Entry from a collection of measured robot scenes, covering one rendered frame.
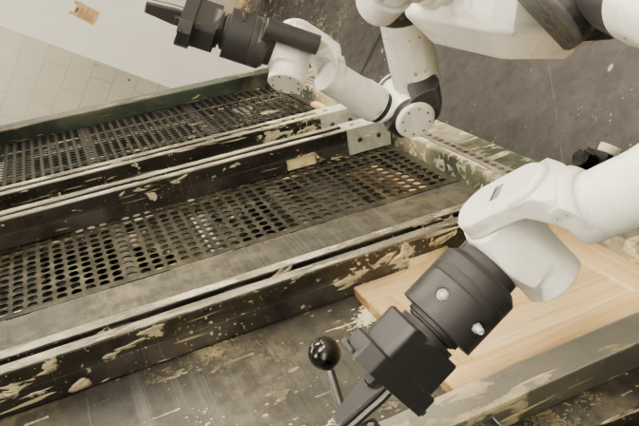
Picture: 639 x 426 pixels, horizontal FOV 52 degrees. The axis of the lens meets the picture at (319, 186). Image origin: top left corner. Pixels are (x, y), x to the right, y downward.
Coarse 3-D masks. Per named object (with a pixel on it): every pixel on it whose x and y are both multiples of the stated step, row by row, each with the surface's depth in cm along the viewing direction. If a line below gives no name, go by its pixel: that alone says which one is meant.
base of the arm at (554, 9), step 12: (528, 0) 75; (540, 0) 71; (552, 0) 69; (564, 0) 69; (540, 12) 75; (552, 12) 71; (564, 12) 69; (576, 12) 69; (540, 24) 79; (552, 24) 74; (564, 24) 71; (576, 24) 70; (588, 24) 71; (552, 36) 79; (564, 36) 74; (576, 36) 71; (588, 36) 72; (564, 48) 79
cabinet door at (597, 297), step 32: (576, 256) 109; (608, 256) 108; (384, 288) 107; (576, 288) 101; (608, 288) 100; (512, 320) 96; (544, 320) 95; (576, 320) 93; (608, 320) 92; (480, 352) 90; (512, 352) 89; (448, 384) 85
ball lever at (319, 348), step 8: (312, 344) 73; (320, 344) 73; (328, 344) 73; (336, 344) 73; (312, 352) 73; (320, 352) 72; (328, 352) 72; (336, 352) 73; (312, 360) 73; (320, 360) 72; (328, 360) 72; (336, 360) 73; (320, 368) 73; (328, 368) 73; (328, 376) 74; (336, 376) 74; (336, 384) 73; (336, 392) 73; (336, 400) 73
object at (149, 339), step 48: (384, 240) 113; (432, 240) 113; (240, 288) 102; (288, 288) 104; (336, 288) 108; (48, 336) 97; (96, 336) 95; (144, 336) 97; (192, 336) 100; (0, 384) 90; (48, 384) 93; (96, 384) 96
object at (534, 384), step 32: (544, 352) 85; (576, 352) 84; (608, 352) 83; (480, 384) 81; (512, 384) 80; (544, 384) 79; (576, 384) 82; (416, 416) 77; (448, 416) 76; (480, 416) 77; (512, 416) 79
